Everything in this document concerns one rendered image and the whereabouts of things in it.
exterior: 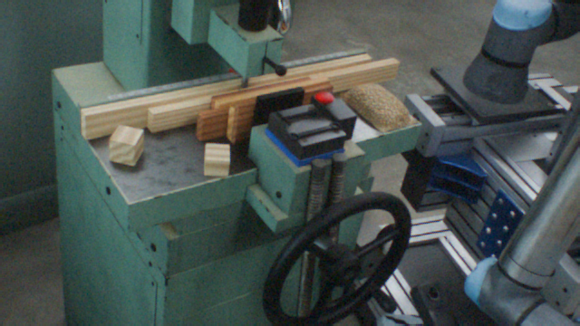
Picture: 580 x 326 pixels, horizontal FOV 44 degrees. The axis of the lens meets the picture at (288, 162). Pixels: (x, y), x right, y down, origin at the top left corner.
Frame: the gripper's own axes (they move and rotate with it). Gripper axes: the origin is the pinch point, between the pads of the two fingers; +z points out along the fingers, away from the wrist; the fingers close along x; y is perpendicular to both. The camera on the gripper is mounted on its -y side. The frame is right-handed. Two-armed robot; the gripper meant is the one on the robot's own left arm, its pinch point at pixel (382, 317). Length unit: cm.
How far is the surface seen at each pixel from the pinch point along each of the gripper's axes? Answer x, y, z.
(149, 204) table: -32.7, -27.2, 11.7
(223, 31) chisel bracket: -10, -51, 21
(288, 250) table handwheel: -18.7, -18.6, -4.0
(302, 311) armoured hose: -8.0, -0.3, 12.8
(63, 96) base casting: -29, -43, 60
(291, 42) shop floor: 126, -40, 209
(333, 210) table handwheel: -11.6, -23.2, -6.6
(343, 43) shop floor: 152, -35, 201
